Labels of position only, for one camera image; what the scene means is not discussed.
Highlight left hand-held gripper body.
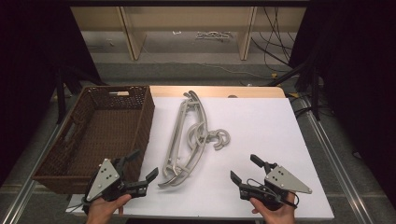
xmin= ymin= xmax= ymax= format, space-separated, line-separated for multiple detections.
xmin=83 ymin=157 xmax=149 ymax=203

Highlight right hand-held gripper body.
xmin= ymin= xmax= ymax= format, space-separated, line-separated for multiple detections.
xmin=238 ymin=164 xmax=313 ymax=211

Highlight grey plastic clothes hanger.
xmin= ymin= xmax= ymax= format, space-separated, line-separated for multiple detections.
xmin=158 ymin=90 xmax=232 ymax=189
xmin=158 ymin=92 xmax=232 ymax=189
xmin=162 ymin=91 xmax=231 ymax=185

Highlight brown wicker basket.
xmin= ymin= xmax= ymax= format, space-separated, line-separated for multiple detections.
xmin=32 ymin=85 xmax=156 ymax=195

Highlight person's left hand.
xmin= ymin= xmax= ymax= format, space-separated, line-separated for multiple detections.
xmin=86 ymin=193 xmax=133 ymax=224

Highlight person's right hand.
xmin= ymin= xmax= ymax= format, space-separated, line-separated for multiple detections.
xmin=249 ymin=191 xmax=297 ymax=224

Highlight white table mat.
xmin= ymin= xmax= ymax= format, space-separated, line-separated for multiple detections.
xmin=65 ymin=96 xmax=335 ymax=222

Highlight black stand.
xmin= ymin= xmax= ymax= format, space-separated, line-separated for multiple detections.
xmin=55 ymin=65 xmax=108 ymax=125
xmin=266 ymin=59 xmax=322 ymax=121

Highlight black curtain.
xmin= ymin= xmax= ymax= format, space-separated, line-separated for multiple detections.
xmin=0 ymin=0 xmax=102 ymax=188
xmin=289 ymin=0 xmax=396 ymax=200

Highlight beige wooden shelf unit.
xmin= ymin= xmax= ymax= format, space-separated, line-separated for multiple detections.
xmin=70 ymin=6 xmax=307 ymax=62

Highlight metal floor rail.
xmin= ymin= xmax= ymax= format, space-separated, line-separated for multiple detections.
xmin=297 ymin=95 xmax=373 ymax=224
xmin=0 ymin=122 xmax=64 ymax=224

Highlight black floor cables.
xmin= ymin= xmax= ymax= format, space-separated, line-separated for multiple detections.
xmin=250 ymin=6 xmax=297 ymax=73

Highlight white chain bundle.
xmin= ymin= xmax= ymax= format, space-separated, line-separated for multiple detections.
xmin=195 ymin=30 xmax=233 ymax=42

